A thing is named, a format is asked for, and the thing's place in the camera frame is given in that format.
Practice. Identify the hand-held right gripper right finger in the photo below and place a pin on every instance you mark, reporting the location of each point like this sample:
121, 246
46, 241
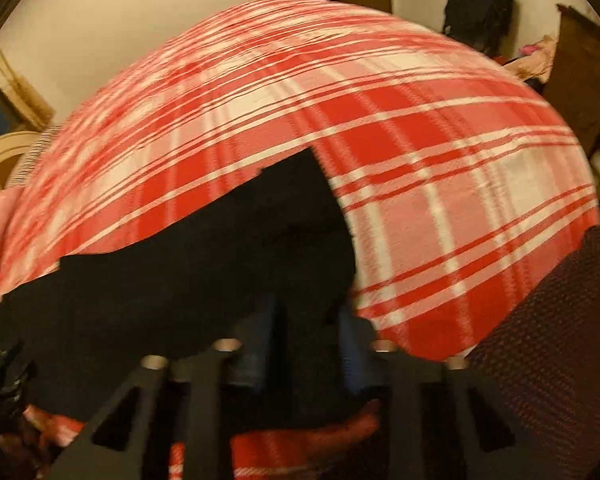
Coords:
352, 360

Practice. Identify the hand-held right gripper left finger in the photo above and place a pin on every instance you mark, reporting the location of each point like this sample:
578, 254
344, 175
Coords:
257, 355

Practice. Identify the black pants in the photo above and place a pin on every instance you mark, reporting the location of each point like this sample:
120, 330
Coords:
180, 300

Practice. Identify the dark red mesh cloth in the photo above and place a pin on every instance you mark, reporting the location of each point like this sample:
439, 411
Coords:
555, 360

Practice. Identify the red plaid blanket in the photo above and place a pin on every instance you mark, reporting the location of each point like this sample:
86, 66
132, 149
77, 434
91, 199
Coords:
380, 135

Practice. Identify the grey striped cloth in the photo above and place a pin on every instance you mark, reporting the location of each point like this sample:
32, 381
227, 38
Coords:
30, 155

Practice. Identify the cream round headboard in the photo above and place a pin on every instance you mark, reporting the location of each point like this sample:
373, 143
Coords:
0, 160

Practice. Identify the pink cloth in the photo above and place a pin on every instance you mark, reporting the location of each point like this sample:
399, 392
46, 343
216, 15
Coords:
532, 60

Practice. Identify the dark wooden cabinet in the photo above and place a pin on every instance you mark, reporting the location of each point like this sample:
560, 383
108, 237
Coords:
580, 75

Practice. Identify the black backpack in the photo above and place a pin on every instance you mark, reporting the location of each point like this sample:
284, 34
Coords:
480, 5

